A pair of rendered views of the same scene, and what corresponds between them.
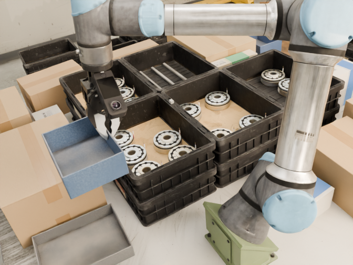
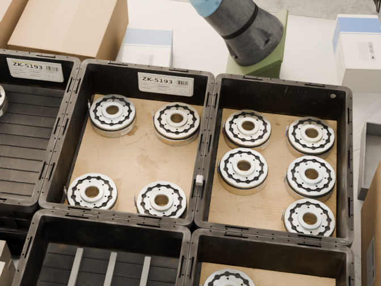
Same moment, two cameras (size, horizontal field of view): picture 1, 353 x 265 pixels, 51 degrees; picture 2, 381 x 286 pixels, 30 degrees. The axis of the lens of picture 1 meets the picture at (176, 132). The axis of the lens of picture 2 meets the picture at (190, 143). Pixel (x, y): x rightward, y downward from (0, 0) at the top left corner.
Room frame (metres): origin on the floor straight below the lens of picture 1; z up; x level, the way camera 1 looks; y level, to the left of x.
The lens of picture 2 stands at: (1.86, 0.42, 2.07)
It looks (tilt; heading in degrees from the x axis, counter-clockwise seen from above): 52 degrees down; 213
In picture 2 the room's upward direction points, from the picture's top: 2 degrees clockwise
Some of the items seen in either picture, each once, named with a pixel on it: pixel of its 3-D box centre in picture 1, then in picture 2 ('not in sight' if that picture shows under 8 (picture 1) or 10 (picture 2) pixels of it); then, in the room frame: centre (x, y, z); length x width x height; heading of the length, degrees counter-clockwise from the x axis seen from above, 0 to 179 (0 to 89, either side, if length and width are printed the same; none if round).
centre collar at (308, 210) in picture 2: (118, 137); (309, 219); (1.09, 0.21, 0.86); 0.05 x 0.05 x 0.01
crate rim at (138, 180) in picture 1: (148, 132); (278, 154); (1.03, 0.10, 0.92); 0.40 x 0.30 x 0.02; 27
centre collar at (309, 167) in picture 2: (131, 153); (311, 174); (0.99, 0.16, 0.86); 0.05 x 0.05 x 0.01
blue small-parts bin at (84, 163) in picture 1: (84, 152); not in sight; (0.73, 0.24, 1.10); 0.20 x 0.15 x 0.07; 26
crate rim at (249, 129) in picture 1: (219, 102); (132, 138); (1.16, -0.17, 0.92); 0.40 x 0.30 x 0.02; 27
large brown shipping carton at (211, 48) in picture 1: (209, 53); not in sight; (1.84, -0.23, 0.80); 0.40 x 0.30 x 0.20; 25
